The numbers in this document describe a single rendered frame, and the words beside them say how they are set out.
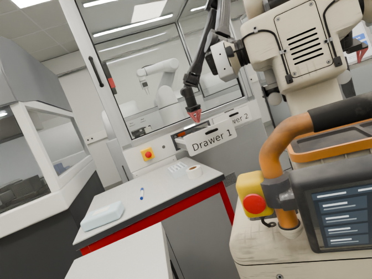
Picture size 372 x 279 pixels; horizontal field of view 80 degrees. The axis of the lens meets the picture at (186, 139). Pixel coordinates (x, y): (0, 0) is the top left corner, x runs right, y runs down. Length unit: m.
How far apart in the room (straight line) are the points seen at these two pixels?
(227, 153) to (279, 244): 1.22
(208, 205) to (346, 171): 0.73
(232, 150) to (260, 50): 1.04
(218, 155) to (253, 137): 0.31
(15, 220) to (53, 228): 0.18
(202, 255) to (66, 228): 0.73
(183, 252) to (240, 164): 0.87
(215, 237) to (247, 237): 0.58
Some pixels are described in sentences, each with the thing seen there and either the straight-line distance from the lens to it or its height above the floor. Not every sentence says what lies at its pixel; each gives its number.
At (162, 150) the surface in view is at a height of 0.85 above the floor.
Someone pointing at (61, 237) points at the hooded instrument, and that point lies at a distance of 1.42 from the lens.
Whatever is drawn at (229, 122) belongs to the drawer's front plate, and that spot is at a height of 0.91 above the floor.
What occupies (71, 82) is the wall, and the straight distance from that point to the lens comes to 4.97.
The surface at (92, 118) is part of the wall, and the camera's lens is 4.82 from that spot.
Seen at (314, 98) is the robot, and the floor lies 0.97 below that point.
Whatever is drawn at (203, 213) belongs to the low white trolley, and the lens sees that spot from 0.97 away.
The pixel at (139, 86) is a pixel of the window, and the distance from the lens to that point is 1.49.
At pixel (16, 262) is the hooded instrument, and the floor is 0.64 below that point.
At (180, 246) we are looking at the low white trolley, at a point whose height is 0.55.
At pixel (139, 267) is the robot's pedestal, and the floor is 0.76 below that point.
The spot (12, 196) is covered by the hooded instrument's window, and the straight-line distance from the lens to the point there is 1.35.
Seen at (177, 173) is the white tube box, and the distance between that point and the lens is 1.09.
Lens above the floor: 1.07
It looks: 8 degrees down
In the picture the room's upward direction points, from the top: 20 degrees counter-clockwise
